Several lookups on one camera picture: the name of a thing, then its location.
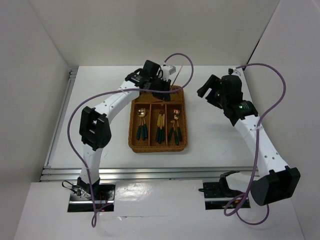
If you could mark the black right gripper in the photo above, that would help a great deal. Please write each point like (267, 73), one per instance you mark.
(213, 81)

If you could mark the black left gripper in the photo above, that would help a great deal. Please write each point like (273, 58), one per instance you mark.
(162, 96)

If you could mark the gold knife green handle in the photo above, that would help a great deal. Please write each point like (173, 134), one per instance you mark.
(158, 127)
(159, 135)

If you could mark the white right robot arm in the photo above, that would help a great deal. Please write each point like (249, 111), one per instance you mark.
(277, 180)

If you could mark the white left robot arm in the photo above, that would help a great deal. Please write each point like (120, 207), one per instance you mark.
(95, 121)

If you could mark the brown wicker cutlery tray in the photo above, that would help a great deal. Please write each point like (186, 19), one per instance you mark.
(177, 101)

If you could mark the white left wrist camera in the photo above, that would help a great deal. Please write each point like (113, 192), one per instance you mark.
(168, 69)

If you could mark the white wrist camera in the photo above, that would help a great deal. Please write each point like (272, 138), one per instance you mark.
(168, 69)
(233, 71)

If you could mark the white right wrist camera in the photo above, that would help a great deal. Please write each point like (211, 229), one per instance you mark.
(233, 71)

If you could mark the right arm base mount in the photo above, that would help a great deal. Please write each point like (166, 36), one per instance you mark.
(217, 194)

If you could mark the aluminium frame rail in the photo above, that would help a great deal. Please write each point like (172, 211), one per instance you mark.
(214, 145)

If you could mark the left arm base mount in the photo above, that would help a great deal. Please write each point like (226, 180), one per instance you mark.
(81, 202)

